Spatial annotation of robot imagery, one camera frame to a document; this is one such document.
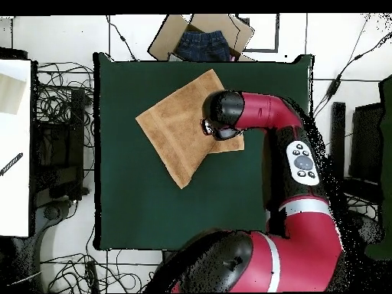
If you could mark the tan terry towel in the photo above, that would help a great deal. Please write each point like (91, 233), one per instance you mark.
(174, 131)

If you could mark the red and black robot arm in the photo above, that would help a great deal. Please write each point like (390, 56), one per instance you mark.
(269, 110)

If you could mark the black flat panel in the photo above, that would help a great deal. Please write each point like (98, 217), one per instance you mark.
(366, 144)

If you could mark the blue denim jeans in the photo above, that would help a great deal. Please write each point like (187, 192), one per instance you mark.
(202, 46)

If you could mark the brown cardboard box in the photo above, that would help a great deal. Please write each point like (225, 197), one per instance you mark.
(165, 39)

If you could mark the dark green table cloth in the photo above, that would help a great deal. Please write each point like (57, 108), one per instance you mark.
(137, 214)

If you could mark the black upright bar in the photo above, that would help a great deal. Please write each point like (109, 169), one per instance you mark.
(338, 137)

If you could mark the black equipment rack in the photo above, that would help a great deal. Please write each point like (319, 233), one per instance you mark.
(58, 147)

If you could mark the black striped strip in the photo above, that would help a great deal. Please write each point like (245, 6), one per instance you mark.
(11, 163)

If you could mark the beige block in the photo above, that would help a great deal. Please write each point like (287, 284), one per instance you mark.
(10, 93)

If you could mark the white table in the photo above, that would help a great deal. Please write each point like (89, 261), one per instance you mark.
(15, 199)

